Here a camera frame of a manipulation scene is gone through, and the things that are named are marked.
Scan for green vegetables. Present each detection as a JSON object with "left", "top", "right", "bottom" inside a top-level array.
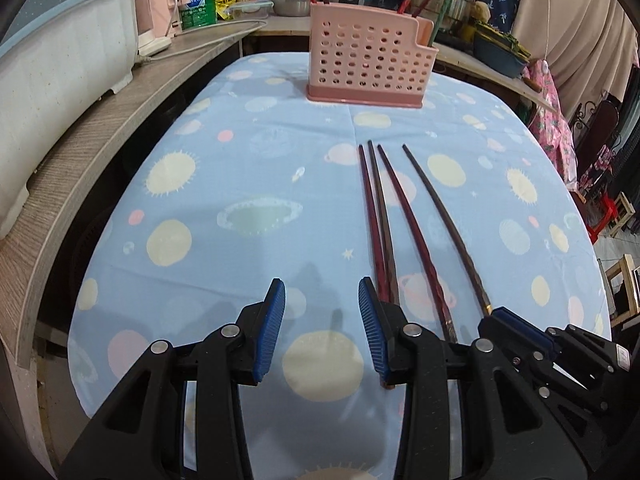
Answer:
[{"left": 475, "top": 20, "right": 532, "bottom": 61}]

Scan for dark metal chair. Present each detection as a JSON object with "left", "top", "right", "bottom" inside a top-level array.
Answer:
[{"left": 570, "top": 100, "right": 621, "bottom": 196}]

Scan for pink floral cloth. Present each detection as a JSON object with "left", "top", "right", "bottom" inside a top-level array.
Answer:
[{"left": 522, "top": 57, "right": 578, "bottom": 186}]

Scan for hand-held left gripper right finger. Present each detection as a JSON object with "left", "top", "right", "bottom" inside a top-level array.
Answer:
[{"left": 357, "top": 277, "right": 586, "bottom": 480}]

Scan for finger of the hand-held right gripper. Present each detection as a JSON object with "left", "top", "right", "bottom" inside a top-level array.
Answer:
[
  {"left": 477, "top": 317, "right": 621, "bottom": 416},
  {"left": 491, "top": 308, "right": 626, "bottom": 376}
]

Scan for pink electric kettle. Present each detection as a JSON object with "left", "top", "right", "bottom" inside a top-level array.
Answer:
[{"left": 136, "top": 0, "right": 193, "bottom": 56}]

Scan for red stool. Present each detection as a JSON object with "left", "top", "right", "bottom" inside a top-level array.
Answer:
[{"left": 585, "top": 195, "right": 618, "bottom": 243}]

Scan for white dish drainer teal lid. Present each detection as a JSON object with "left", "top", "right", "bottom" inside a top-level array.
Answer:
[{"left": 0, "top": 0, "right": 142, "bottom": 226}]

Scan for blue planet print tablecloth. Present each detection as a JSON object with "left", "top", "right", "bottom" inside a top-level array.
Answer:
[{"left": 67, "top": 51, "right": 613, "bottom": 480}]

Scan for wooden stool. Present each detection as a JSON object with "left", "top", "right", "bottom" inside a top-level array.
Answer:
[{"left": 605, "top": 255, "right": 640, "bottom": 328}]

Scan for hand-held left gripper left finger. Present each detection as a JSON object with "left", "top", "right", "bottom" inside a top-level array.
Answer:
[{"left": 60, "top": 278, "right": 286, "bottom": 480}]

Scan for blue basin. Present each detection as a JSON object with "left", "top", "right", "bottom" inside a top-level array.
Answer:
[{"left": 472, "top": 32, "right": 530, "bottom": 78}]

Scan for beige curtain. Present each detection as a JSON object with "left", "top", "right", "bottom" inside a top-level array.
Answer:
[{"left": 512, "top": 0, "right": 640, "bottom": 121}]

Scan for white power cord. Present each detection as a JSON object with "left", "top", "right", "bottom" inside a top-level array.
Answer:
[{"left": 134, "top": 17, "right": 268, "bottom": 67}]

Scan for clear food container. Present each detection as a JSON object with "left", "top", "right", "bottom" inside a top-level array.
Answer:
[{"left": 226, "top": 0, "right": 275, "bottom": 21}]

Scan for pink perforated chopstick holder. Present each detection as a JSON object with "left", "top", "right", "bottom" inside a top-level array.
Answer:
[{"left": 306, "top": 2, "right": 440, "bottom": 109}]

